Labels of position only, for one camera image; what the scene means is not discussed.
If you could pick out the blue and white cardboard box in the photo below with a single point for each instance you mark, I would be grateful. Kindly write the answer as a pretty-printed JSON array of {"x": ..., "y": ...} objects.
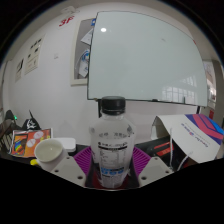
[{"x": 193, "y": 136}]

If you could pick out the white wall-mounted fixture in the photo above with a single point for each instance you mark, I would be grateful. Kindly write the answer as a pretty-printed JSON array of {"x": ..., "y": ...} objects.
[{"x": 70, "y": 10}]

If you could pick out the red floor-number wall sign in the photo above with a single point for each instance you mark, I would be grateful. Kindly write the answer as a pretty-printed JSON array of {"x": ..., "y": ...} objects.
[{"x": 66, "y": 21}]

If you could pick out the dark grey chair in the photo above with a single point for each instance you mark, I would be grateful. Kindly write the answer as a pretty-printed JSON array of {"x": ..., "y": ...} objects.
[{"x": 6, "y": 128}]

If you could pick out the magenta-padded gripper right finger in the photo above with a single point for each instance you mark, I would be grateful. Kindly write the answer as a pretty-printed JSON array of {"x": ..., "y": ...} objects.
[{"x": 141, "y": 161}]

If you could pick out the large whiteboard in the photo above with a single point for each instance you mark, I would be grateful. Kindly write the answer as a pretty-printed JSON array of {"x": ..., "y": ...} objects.
[{"x": 146, "y": 56}]

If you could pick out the clear black-capped water bottle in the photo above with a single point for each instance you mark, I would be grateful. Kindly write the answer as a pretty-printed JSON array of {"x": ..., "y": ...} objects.
[{"x": 112, "y": 143}]

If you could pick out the black and red device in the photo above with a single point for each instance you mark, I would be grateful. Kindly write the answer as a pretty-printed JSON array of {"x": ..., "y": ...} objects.
[{"x": 158, "y": 149}]

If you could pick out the grey notice board with papers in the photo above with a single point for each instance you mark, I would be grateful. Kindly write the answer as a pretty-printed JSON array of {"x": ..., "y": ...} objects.
[{"x": 81, "y": 50}]

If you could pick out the small white wall poster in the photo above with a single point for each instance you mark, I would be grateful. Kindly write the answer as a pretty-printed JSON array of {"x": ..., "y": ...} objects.
[{"x": 19, "y": 70}]

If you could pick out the white wall switch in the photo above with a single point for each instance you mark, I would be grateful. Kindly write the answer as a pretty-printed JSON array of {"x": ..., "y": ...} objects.
[{"x": 55, "y": 55}]

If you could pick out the orange magazine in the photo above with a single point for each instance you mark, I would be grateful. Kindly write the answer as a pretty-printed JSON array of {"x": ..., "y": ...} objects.
[{"x": 30, "y": 142}]

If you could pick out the small white flat box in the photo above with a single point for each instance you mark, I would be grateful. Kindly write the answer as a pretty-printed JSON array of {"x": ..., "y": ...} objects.
[{"x": 69, "y": 143}]

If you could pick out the large white wall poster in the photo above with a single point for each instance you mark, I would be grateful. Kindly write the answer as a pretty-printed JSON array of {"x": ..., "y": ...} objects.
[{"x": 34, "y": 55}]

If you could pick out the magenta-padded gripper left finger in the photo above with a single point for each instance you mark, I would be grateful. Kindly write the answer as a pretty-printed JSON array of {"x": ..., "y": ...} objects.
[{"x": 82, "y": 160}]

